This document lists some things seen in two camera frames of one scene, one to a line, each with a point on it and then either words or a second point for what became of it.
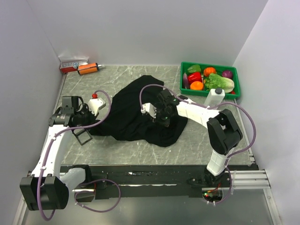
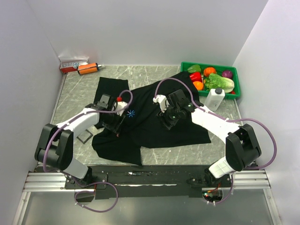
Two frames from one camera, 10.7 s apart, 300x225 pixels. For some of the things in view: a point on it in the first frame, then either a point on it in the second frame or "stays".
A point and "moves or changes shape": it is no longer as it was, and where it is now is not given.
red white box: (69, 63) stays
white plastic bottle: (215, 97) stays
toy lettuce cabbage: (213, 81) stays
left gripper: (92, 120) -> (115, 126)
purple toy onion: (227, 73) stays
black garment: (125, 121) moves or changes shape
